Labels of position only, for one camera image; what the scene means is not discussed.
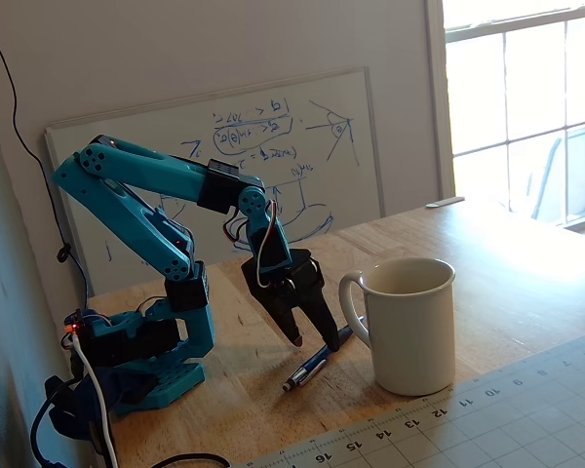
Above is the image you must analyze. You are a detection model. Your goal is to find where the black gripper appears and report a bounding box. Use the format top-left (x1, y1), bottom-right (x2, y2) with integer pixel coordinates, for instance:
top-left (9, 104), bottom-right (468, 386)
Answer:
top-left (240, 248), bottom-right (341, 354)

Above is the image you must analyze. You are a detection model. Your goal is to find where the dark blue ballpoint pen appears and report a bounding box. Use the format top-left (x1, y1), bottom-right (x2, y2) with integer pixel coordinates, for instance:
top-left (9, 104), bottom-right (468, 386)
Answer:
top-left (281, 316), bottom-right (368, 394)

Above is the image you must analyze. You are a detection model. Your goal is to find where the white ceramic mug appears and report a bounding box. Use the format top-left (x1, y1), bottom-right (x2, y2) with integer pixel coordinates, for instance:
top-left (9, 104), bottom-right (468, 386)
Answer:
top-left (338, 256), bottom-right (457, 397)

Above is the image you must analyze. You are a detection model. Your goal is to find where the dark blue table clamp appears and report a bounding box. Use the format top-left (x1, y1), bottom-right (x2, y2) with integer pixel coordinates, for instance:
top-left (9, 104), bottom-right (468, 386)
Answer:
top-left (46, 368), bottom-right (160, 440)

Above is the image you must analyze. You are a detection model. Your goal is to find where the whiteboard with blue drawings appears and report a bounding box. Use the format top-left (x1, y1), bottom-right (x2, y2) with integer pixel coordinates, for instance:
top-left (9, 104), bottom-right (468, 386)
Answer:
top-left (44, 66), bottom-right (385, 297)

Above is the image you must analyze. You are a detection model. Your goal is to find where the grey gridded cutting mat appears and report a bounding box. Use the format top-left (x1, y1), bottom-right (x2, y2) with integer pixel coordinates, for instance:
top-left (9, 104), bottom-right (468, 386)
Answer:
top-left (233, 329), bottom-right (585, 468)

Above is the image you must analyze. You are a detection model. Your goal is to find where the white framed window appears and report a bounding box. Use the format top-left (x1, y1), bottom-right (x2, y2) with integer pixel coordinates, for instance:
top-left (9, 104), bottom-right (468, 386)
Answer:
top-left (441, 0), bottom-right (585, 240)

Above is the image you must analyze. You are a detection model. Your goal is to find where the thin black cable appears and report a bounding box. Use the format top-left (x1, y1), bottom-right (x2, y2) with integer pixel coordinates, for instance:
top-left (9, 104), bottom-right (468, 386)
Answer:
top-left (158, 451), bottom-right (232, 468)

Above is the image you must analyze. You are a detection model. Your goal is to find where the white usb cable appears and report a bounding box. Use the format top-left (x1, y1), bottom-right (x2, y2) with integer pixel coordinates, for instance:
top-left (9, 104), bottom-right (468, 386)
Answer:
top-left (70, 333), bottom-right (121, 468)

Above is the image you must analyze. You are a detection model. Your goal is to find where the dark blue cable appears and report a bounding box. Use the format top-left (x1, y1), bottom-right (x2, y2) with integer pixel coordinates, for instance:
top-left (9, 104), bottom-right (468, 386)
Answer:
top-left (30, 377), bottom-right (79, 468)

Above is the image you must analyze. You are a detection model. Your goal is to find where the black wall cable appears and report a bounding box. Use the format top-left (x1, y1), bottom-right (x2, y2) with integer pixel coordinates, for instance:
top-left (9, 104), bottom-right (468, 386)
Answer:
top-left (0, 0), bottom-right (92, 298)

